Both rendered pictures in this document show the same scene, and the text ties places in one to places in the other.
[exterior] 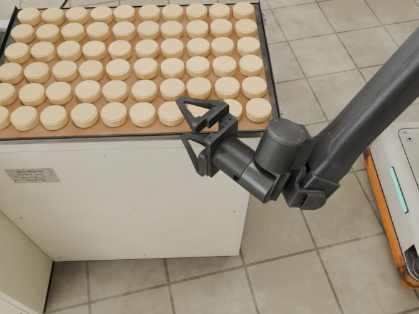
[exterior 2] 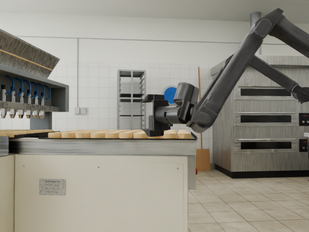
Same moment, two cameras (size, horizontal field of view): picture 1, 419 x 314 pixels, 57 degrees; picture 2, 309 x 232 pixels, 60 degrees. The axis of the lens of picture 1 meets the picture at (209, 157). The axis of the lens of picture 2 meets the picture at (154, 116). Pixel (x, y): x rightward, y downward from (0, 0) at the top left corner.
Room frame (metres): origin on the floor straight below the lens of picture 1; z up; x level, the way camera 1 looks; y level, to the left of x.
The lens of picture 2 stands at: (-0.53, -0.11, 0.97)
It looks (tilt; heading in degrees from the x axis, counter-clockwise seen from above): 1 degrees up; 7
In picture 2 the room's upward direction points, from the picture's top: straight up
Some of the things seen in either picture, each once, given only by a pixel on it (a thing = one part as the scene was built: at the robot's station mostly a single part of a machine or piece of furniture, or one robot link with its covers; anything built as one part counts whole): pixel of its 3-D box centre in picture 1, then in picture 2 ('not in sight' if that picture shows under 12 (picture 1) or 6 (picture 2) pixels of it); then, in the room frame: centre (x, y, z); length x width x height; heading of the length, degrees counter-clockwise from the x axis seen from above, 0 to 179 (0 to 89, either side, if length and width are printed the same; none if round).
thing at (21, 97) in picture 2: not in sight; (24, 98); (0.60, 0.63, 1.07); 0.06 x 0.03 x 0.18; 92
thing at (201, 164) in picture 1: (201, 144); (151, 125); (0.39, 0.01, 0.95); 0.09 x 0.07 x 0.07; 47
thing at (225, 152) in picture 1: (232, 156); (165, 115); (0.34, -0.04, 0.99); 0.07 x 0.07 x 0.10; 47
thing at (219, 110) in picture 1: (199, 119); (151, 105); (0.39, 0.02, 1.02); 0.09 x 0.07 x 0.07; 47
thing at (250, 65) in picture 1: (250, 65); not in sight; (0.63, -0.09, 0.91); 0.05 x 0.05 x 0.02
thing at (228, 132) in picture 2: not in sight; (262, 118); (4.55, -1.44, 1.01); 1.56 x 1.20 x 2.01; 103
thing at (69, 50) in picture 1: (69, 51); not in sight; (0.67, 0.31, 0.91); 0.05 x 0.05 x 0.02
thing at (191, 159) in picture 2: not in sight; (190, 166); (0.66, -0.12, 0.77); 0.24 x 0.04 x 0.14; 2
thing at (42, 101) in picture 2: not in sight; (45, 101); (0.79, 0.63, 1.07); 0.06 x 0.03 x 0.18; 92
